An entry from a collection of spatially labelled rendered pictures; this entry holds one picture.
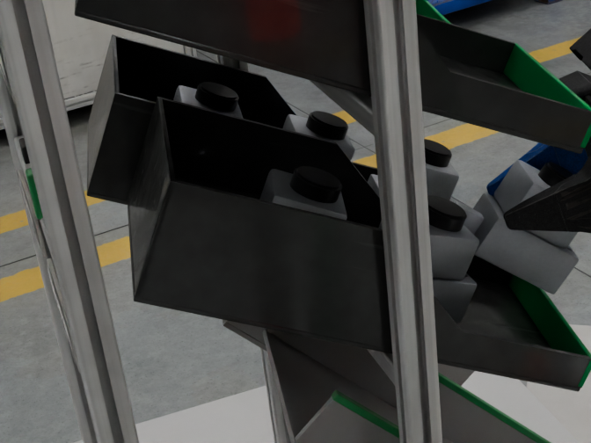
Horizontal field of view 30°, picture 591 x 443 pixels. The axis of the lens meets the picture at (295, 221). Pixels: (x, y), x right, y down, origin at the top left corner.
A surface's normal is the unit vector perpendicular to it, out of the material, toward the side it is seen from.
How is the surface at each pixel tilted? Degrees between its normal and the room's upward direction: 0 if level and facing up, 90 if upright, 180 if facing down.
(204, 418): 0
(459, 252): 96
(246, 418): 0
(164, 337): 0
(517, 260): 87
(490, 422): 90
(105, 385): 90
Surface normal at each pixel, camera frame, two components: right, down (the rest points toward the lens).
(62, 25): 0.48, 0.36
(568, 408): -0.11, -0.88
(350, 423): 0.16, 0.44
